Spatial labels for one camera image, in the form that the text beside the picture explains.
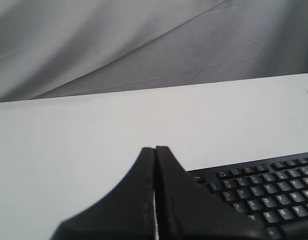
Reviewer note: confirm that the grey backdrop cloth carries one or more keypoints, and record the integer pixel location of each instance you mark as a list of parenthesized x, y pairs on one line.
[(60, 48)]

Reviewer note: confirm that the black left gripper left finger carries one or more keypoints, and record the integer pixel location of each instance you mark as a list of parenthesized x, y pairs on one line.
[(125, 213)]

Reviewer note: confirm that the black acer keyboard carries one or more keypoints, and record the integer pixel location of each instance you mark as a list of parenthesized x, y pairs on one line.
[(273, 191)]

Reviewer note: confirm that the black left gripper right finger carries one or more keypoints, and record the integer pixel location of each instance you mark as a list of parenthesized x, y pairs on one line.
[(186, 210)]

